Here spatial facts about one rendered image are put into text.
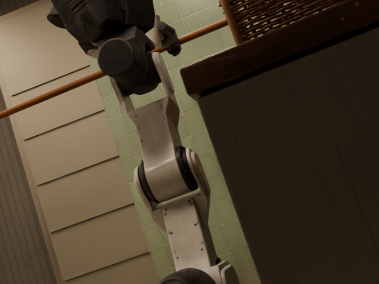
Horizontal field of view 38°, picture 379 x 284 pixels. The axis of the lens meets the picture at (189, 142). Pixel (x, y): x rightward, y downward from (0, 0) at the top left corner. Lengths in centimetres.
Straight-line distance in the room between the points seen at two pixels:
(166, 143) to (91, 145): 349
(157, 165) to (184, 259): 28
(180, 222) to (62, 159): 364
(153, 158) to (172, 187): 10
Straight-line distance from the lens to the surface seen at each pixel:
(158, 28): 210
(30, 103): 253
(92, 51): 225
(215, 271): 148
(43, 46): 550
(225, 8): 78
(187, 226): 162
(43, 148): 529
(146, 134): 169
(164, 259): 358
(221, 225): 348
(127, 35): 169
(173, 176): 161
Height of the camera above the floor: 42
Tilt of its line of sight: 10 degrees up
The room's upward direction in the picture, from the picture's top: 19 degrees counter-clockwise
